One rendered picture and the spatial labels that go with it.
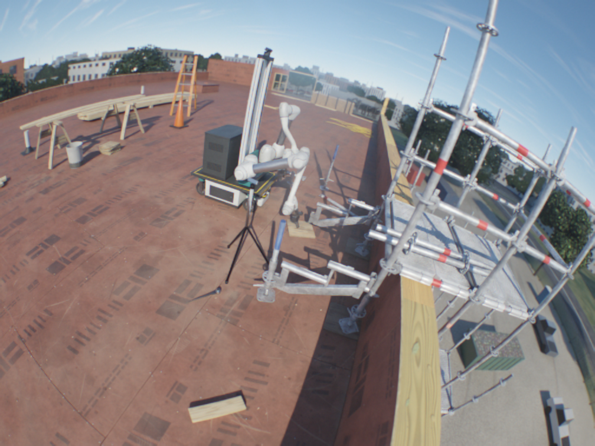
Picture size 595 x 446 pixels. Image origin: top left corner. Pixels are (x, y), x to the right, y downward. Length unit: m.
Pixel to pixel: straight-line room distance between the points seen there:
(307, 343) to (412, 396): 1.00
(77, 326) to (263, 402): 1.45
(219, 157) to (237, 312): 1.73
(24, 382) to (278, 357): 1.93
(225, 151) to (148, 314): 1.84
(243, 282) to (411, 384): 1.54
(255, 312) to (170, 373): 0.81
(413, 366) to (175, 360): 1.42
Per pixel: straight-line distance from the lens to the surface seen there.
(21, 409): 2.19
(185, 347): 1.83
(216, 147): 2.88
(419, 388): 1.25
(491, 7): 1.52
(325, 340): 1.99
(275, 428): 1.67
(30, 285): 2.69
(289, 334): 1.93
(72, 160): 4.57
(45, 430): 2.03
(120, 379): 1.84
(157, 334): 1.90
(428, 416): 1.24
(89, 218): 3.14
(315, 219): 2.76
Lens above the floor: 1.64
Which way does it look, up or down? 33 degrees down
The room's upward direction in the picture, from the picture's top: 16 degrees clockwise
